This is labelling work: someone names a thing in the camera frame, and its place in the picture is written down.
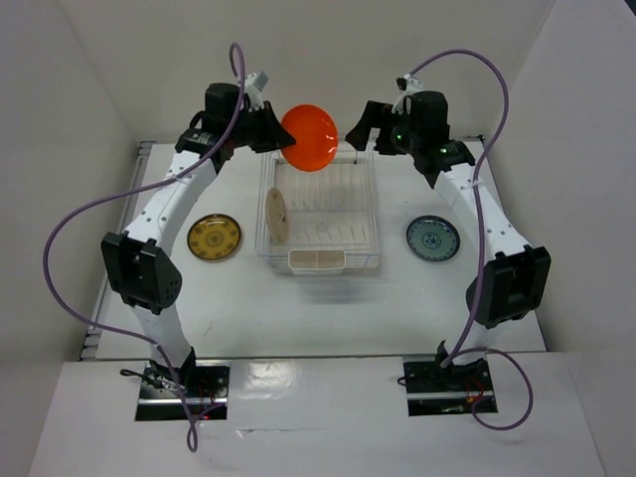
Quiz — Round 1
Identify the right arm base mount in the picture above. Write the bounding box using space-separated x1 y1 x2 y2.
397 357 498 416

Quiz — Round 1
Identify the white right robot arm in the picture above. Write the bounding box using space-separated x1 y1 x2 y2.
345 74 552 391

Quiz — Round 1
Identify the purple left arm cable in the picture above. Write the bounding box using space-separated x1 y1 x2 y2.
42 42 247 454

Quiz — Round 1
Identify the beige cutlery holder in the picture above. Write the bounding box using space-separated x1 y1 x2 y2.
288 249 346 275

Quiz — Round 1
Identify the blue patterned plate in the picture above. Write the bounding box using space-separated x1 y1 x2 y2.
405 215 461 262

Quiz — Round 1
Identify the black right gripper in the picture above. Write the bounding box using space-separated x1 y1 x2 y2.
345 100 422 156

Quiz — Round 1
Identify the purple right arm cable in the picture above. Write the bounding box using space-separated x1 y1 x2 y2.
436 49 536 431

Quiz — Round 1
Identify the cream patterned plate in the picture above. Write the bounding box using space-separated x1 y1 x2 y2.
265 187 289 244

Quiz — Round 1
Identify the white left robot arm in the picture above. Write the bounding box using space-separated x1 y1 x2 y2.
101 72 295 398

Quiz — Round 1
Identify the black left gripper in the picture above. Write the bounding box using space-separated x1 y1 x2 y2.
229 101 296 154

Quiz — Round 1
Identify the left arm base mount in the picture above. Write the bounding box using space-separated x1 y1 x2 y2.
119 360 231 421

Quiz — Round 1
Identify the orange plate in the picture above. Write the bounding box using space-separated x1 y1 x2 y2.
281 104 339 173

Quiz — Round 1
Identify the white wire dish rack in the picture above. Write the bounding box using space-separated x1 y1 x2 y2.
254 141 381 274

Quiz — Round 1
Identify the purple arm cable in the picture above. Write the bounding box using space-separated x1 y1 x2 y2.
436 49 536 431
42 42 247 454

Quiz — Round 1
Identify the yellow patterned plate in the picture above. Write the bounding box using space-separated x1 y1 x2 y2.
187 214 242 261

